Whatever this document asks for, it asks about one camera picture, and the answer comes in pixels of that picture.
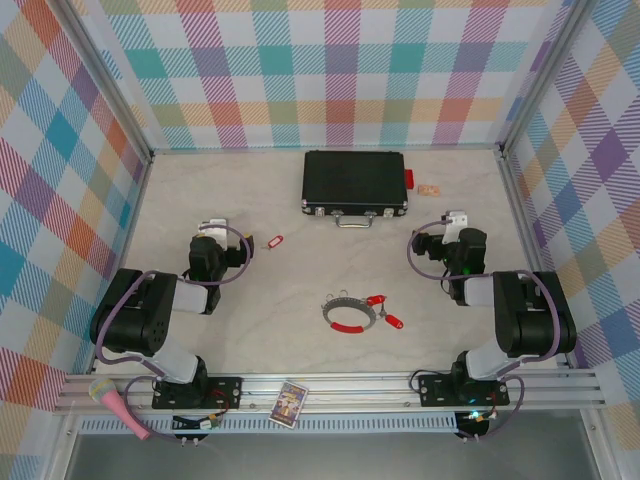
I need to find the metal keyring with red grip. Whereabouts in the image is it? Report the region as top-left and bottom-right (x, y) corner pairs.
(322, 294), (376, 335)

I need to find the power connector wiring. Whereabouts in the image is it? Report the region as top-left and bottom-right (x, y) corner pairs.
(172, 412), (224, 446)
(455, 407), (499, 444)

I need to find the colourful card box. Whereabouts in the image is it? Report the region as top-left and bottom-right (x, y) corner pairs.
(269, 380), (310, 427)

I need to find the pink toy microphone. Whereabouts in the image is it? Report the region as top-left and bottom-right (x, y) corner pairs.
(88, 378), (151, 441)

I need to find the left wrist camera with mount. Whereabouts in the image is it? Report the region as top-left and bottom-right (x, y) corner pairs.
(198, 218), (231, 242)

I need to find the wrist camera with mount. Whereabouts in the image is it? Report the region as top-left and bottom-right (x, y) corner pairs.
(198, 218), (231, 242)
(440, 209), (470, 242)

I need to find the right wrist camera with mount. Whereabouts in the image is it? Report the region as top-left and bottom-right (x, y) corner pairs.
(440, 209), (470, 242)

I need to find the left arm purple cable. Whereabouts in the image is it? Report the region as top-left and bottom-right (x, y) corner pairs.
(94, 223), (254, 444)

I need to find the aluminium table side rail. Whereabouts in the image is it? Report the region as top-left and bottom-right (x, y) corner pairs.
(499, 149), (574, 371)
(89, 152), (155, 374)

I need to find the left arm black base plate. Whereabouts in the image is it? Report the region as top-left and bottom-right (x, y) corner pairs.
(151, 375), (244, 410)

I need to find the black case with metal handle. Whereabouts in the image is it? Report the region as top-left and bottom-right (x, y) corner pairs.
(300, 149), (409, 230)

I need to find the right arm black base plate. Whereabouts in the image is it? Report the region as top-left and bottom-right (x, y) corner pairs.
(417, 373), (511, 407)

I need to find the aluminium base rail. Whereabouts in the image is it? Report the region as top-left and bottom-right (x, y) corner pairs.
(52, 369), (604, 416)

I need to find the aluminium frame post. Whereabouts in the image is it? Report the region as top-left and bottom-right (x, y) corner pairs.
(49, 0), (154, 161)
(499, 0), (599, 151)

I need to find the slotted grey cable duct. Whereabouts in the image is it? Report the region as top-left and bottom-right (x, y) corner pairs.
(79, 412), (459, 435)

